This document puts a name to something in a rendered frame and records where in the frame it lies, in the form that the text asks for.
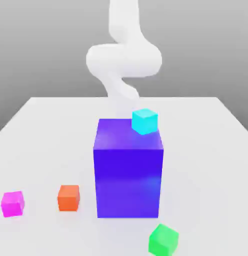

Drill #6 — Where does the small cyan cube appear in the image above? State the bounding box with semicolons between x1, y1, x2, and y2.
131;108;159;136

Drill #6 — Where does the small orange cube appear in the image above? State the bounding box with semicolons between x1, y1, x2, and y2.
57;184;81;212

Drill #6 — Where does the small green cube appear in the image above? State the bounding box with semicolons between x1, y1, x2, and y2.
148;223;180;256

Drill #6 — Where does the small magenta cube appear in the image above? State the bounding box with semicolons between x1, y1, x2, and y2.
0;190;26;218

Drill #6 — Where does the large purple box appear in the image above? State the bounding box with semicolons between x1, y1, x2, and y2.
93;118;164;219

